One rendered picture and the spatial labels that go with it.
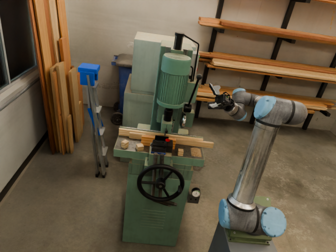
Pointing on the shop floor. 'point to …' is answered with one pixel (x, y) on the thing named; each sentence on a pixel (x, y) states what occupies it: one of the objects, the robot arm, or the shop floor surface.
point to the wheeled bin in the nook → (125, 70)
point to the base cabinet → (153, 213)
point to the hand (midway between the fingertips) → (208, 94)
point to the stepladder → (94, 114)
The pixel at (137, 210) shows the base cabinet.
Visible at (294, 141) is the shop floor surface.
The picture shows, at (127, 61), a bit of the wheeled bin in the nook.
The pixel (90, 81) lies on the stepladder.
